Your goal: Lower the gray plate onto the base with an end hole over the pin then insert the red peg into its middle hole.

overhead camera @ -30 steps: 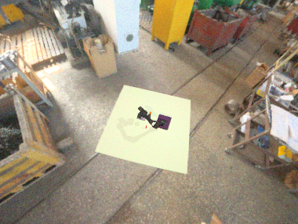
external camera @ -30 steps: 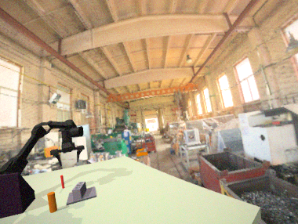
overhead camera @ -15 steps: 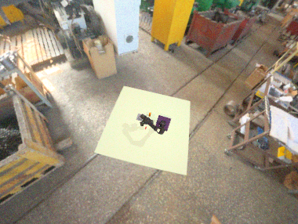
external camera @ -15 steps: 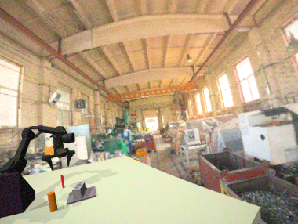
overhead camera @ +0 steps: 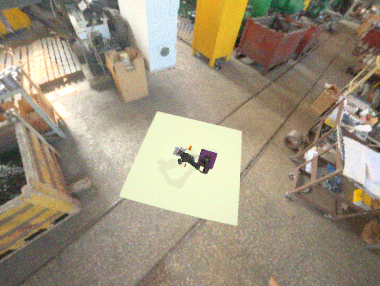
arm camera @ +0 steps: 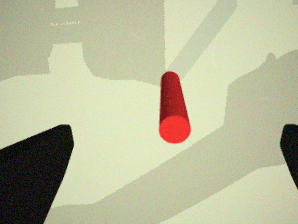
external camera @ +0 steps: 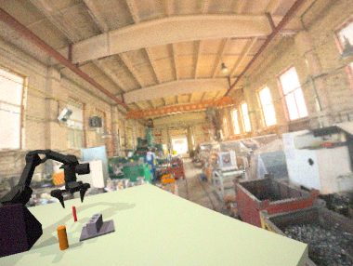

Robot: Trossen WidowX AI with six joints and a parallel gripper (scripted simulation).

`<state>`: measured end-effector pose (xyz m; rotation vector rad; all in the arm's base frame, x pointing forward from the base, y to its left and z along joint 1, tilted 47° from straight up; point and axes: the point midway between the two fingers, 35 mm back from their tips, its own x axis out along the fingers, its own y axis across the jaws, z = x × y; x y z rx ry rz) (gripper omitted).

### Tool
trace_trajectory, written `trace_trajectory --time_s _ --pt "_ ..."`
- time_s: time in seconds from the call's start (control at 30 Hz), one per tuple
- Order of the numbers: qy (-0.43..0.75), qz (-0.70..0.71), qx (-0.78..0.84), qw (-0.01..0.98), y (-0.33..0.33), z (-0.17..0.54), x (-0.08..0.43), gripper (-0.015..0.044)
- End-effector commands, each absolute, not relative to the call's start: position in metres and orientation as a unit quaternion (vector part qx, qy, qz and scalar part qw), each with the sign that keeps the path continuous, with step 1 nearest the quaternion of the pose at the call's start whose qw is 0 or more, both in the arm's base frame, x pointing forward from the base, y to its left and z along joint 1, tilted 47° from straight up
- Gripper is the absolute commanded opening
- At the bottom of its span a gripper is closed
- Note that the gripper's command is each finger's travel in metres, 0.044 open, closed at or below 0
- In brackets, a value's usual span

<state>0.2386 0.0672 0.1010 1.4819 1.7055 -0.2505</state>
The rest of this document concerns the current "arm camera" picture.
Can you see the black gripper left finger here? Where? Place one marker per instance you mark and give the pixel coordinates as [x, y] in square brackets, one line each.
[31, 172]

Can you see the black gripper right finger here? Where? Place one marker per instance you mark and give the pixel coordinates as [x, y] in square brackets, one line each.
[289, 147]

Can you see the red peg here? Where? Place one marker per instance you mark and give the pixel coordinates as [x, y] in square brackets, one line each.
[174, 122]

